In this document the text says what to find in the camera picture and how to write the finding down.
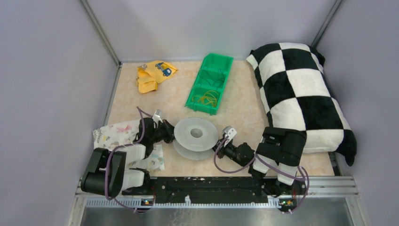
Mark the dark blue cable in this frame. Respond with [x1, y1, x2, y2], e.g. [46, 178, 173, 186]
[198, 68, 227, 89]

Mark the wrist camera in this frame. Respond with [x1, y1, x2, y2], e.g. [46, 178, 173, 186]
[152, 109, 162, 125]
[222, 126, 237, 147]

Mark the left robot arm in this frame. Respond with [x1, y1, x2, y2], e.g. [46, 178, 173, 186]
[80, 117, 175, 199]

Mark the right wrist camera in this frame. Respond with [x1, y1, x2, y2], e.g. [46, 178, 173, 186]
[222, 126, 237, 147]

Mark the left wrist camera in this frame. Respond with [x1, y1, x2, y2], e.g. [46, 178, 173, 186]
[152, 109, 162, 125]

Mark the yellow printed cloth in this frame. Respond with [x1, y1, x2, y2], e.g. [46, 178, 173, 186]
[136, 60, 178, 94]

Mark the grey cable spool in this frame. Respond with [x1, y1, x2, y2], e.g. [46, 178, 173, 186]
[173, 117, 219, 161]

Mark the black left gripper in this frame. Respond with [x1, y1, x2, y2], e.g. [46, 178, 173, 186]
[150, 119, 186, 144]

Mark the white animal print cloth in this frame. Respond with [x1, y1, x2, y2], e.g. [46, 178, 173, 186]
[93, 120, 165, 172]

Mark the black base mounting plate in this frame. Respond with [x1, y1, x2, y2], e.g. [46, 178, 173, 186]
[122, 177, 305, 204]

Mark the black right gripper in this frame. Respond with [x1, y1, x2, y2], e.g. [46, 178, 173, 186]
[207, 137, 247, 168]

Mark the green compartment bin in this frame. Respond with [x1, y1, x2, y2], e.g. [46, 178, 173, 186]
[185, 53, 234, 115]

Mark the black white checkered pillow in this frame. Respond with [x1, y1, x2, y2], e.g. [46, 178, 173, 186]
[246, 42, 357, 166]

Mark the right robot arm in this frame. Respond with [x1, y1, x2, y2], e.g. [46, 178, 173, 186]
[213, 126, 309, 197]

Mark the yellow cable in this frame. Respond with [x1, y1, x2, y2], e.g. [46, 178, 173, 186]
[191, 90, 220, 108]

